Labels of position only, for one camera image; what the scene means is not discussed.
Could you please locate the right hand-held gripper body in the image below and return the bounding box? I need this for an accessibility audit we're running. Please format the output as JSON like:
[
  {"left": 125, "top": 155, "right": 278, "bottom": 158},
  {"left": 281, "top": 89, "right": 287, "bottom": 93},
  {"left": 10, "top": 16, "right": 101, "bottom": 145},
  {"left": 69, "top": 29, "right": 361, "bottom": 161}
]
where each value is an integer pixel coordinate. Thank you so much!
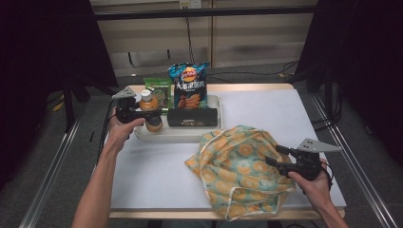
[{"left": 278, "top": 138, "right": 343, "bottom": 182}]

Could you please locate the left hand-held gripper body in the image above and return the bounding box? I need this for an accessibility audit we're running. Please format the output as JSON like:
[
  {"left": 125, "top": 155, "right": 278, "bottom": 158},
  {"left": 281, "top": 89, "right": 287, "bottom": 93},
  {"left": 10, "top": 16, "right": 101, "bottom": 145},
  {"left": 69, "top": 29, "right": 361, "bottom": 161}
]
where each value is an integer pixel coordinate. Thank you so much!
[{"left": 111, "top": 87, "right": 148, "bottom": 125}]

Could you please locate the orange drink bottle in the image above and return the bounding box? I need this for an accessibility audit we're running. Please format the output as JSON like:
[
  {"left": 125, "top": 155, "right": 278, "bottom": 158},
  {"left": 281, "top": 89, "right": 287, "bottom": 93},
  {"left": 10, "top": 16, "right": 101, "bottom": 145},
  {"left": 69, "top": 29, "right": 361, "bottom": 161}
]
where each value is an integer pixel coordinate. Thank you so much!
[{"left": 138, "top": 88, "right": 164, "bottom": 133}]

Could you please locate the green snack packet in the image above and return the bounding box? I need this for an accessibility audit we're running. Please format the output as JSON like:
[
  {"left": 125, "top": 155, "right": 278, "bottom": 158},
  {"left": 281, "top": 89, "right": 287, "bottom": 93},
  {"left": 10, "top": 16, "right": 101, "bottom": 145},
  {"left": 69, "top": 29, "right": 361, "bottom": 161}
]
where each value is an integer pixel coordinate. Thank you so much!
[{"left": 143, "top": 77, "right": 174, "bottom": 115}]

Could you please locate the white plastic tray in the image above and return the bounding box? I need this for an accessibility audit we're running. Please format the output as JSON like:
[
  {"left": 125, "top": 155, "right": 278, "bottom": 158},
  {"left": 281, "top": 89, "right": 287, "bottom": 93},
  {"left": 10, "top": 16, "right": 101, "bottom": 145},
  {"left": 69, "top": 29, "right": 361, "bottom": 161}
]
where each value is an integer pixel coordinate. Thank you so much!
[{"left": 134, "top": 94, "right": 223, "bottom": 144}]

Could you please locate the long black box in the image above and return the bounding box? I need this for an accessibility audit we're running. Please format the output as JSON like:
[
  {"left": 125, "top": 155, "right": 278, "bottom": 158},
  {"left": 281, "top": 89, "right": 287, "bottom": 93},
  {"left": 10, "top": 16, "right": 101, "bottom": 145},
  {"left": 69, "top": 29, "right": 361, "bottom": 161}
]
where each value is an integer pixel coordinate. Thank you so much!
[{"left": 166, "top": 107, "right": 220, "bottom": 128}]

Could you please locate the fruit-print fabric bag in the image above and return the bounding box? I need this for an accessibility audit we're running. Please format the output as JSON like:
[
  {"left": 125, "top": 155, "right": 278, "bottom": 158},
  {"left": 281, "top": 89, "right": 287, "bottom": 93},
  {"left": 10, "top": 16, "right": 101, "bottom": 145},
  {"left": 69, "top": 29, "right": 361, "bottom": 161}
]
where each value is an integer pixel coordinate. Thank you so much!
[{"left": 184, "top": 123, "right": 297, "bottom": 221}]

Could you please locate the black and blue chips bag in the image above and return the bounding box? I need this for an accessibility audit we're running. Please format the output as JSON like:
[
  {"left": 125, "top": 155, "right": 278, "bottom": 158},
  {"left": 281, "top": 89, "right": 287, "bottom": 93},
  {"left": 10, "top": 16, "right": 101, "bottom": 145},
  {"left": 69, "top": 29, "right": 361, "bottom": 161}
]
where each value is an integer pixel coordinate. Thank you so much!
[{"left": 166, "top": 62, "right": 211, "bottom": 110}]

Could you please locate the person's left hand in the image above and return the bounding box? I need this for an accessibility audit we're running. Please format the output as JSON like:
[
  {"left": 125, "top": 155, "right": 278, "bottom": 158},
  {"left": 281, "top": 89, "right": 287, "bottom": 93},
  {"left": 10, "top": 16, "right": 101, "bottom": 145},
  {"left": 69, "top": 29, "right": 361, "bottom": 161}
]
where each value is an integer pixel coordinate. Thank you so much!
[{"left": 107, "top": 107, "right": 146, "bottom": 155}]

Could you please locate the person's right hand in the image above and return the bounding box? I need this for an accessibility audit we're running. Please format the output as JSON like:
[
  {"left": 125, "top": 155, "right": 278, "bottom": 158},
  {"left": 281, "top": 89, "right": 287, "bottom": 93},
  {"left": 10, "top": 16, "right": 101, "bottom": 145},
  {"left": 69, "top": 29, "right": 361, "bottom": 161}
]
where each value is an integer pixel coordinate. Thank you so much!
[{"left": 287, "top": 158, "right": 333, "bottom": 212}]

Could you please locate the black metal stand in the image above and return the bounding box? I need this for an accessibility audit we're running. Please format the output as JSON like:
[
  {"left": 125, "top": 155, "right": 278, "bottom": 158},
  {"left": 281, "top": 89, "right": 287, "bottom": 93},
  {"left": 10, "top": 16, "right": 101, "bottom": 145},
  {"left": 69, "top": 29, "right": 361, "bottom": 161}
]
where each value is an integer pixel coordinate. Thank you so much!
[
  {"left": 284, "top": 63, "right": 343, "bottom": 131},
  {"left": 61, "top": 79, "right": 122, "bottom": 132}
]

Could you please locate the white table cover sheet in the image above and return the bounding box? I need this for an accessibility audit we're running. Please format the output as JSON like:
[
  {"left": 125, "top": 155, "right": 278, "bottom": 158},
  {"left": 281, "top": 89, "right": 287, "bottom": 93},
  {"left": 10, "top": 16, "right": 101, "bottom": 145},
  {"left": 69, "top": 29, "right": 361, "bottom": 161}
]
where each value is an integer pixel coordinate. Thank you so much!
[{"left": 81, "top": 88, "right": 347, "bottom": 212}]

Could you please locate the small yellow floor item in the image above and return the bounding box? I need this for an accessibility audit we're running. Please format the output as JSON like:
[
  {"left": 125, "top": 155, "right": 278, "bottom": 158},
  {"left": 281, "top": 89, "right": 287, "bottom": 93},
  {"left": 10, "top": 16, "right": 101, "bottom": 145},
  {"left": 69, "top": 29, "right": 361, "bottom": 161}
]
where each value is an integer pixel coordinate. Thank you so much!
[{"left": 51, "top": 94, "right": 66, "bottom": 112}]

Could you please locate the wooden table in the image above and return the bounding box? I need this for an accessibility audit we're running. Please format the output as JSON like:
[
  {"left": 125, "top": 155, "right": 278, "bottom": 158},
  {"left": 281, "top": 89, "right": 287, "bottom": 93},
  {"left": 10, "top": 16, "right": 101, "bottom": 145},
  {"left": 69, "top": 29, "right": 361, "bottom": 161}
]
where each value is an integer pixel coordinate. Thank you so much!
[{"left": 78, "top": 83, "right": 346, "bottom": 220}]

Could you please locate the black horizontal bar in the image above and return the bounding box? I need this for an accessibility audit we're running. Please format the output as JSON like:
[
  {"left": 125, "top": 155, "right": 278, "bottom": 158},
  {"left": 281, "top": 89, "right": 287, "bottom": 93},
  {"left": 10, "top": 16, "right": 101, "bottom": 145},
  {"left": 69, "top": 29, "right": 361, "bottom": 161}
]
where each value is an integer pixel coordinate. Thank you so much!
[{"left": 94, "top": 5, "right": 317, "bottom": 22}]

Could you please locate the black curtain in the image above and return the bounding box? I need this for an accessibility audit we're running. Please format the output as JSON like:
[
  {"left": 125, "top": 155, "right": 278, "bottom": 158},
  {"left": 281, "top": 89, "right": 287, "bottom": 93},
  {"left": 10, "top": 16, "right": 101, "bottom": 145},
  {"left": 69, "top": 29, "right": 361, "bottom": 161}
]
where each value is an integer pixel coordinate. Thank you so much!
[
  {"left": 0, "top": 0, "right": 119, "bottom": 191},
  {"left": 297, "top": 0, "right": 403, "bottom": 165}
]

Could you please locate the right hand-held gripper cable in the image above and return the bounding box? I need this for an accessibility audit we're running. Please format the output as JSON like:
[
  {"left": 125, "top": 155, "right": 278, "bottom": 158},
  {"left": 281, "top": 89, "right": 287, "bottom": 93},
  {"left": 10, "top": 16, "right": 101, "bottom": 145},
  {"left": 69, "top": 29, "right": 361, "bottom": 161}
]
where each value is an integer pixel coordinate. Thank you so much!
[{"left": 319, "top": 161, "right": 336, "bottom": 195}]

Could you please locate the hand-held gripper cable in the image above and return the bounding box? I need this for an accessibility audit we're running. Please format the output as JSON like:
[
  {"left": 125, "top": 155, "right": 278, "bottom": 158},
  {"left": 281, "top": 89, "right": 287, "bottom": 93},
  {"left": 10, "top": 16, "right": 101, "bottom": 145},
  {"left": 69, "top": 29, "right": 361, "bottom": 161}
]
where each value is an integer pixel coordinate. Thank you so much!
[
  {"left": 319, "top": 161, "right": 336, "bottom": 195},
  {"left": 96, "top": 99, "right": 118, "bottom": 165}
]

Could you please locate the left hand-held gripper cable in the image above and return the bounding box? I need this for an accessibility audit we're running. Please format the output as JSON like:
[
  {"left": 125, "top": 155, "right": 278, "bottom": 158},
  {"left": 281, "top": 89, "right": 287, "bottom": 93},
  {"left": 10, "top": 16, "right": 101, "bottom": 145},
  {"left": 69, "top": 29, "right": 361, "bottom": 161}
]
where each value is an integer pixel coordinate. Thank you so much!
[{"left": 96, "top": 99, "right": 118, "bottom": 165}]

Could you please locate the aluminium floor rail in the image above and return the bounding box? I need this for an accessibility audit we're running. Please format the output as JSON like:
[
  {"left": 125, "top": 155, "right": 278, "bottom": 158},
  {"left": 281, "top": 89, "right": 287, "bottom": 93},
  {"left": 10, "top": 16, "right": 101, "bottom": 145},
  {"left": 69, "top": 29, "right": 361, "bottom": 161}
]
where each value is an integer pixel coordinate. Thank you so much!
[
  {"left": 18, "top": 117, "right": 82, "bottom": 228},
  {"left": 312, "top": 94, "right": 397, "bottom": 228}
]

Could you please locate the black hanging wall cable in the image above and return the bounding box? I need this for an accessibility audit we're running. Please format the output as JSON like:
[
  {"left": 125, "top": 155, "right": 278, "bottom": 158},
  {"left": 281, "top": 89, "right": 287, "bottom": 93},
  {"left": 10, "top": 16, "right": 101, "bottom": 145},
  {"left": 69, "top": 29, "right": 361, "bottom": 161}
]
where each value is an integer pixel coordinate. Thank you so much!
[{"left": 184, "top": 16, "right": 300, "bottom": 84}]

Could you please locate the white wall socket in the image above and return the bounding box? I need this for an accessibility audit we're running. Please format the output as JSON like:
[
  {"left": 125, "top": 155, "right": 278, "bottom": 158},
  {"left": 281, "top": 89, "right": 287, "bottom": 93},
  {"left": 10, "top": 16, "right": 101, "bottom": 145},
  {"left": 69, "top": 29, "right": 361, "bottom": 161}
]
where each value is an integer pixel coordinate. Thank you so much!
[{"left": 179, "top": 0, "right": 202, "bottom": 10}]

